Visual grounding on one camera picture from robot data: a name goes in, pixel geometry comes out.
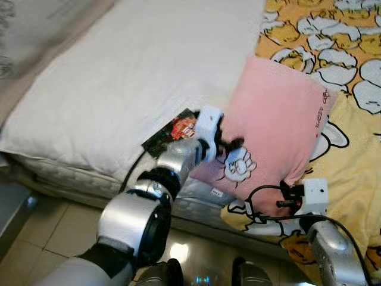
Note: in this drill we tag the pink cartoon pillow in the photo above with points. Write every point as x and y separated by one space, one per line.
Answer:
277 119

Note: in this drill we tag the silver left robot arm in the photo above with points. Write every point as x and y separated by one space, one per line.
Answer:
134 217

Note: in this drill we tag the yellow cartoon print duvet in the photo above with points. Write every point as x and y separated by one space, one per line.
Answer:
351 155

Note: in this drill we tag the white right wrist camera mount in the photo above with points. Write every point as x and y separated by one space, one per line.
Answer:
316 195

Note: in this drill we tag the white mattress label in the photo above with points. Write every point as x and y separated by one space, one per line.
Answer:
217 193

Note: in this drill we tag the robot left leg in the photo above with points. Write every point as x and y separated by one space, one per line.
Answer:
161 274

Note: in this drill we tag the robot leg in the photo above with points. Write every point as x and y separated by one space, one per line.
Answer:
251 275
161 274

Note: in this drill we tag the grey quilted mattress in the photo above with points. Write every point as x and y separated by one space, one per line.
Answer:
65 173

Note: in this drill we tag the grey bedside cabinet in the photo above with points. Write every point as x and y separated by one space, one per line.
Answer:
12 211

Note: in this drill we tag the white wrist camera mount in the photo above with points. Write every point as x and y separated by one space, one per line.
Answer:
208 124
316 195

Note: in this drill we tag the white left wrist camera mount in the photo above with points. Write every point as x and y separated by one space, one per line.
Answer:
208 124

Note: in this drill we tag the robot right leg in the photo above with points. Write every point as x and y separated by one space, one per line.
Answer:
251 275

